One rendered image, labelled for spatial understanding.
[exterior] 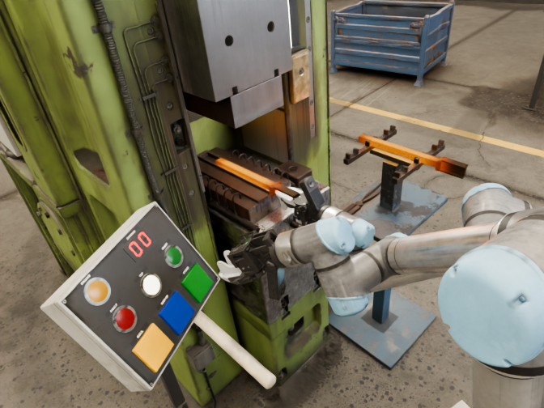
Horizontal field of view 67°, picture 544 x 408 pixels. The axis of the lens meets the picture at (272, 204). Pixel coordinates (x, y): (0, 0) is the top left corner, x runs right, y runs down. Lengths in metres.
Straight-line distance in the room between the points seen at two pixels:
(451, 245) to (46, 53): 1.23
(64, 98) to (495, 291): 1.32
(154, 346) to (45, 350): 1.63
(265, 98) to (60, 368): 1.76
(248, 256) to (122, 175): 0.48
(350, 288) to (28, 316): 2.26
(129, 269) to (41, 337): 1.71
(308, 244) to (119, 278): 0.42
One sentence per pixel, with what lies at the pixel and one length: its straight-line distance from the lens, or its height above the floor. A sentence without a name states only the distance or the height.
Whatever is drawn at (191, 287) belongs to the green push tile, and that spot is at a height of 1.02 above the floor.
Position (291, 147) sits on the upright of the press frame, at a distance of 1.62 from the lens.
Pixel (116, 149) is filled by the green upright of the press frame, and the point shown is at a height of 1.29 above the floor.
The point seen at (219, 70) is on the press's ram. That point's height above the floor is 1.44.
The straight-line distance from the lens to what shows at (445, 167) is 1.54.
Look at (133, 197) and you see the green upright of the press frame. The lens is 1.25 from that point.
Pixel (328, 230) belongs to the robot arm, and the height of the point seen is 1.27.
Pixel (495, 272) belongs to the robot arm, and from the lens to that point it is 0.48.
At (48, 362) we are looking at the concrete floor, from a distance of 2.53.
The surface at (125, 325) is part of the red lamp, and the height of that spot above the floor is 1.08.
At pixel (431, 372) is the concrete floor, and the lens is 2.14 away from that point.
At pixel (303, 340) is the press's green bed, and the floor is 0.16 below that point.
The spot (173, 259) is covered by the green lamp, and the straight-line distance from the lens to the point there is 1.06.
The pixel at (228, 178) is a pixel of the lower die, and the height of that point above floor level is 0.99.
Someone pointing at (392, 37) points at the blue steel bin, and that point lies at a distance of 5.06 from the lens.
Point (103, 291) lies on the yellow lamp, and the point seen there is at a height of 1.16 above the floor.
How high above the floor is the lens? 1.77
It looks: 36 degrees down
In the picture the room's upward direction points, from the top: 7 degrees counter-clockwise
